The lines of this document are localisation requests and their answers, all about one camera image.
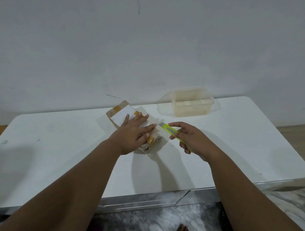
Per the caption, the person's left hand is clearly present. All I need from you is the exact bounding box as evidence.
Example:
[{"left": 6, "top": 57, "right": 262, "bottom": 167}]
[{"left": 108, "top": 113, "right": 158, "bottom": 155}]

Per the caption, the person's right hand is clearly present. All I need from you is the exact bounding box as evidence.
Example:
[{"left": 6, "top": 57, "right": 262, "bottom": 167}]
[{"left": 168, "top": 122, "right": 222, "bottom": 162}]

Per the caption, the taped brown cardboard box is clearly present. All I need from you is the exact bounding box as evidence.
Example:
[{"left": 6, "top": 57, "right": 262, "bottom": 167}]
[{"left": 106, "top": 100, "right": 163, "bottom": 155}]

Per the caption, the yellow utility knife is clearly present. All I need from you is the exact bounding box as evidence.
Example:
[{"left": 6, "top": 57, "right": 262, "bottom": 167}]
[{"left": 158, "top": 122, "right": 192, "bottom": 153}]

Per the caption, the clear plastic container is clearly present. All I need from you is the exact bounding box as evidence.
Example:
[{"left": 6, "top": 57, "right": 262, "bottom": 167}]
[{"left": 157, "top": 87, "right": 219, "bottom": 117}]

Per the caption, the person's right forearm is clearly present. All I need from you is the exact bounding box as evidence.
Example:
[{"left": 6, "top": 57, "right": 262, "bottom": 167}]
[{"left": 207, "top": 147, "right": 296, "bottom": 231}]

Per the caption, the person's left forearm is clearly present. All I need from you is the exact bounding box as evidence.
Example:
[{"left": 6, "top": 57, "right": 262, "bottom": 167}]
[{"left": 0, "top": 140, "right": 122, "bottom": 231}]

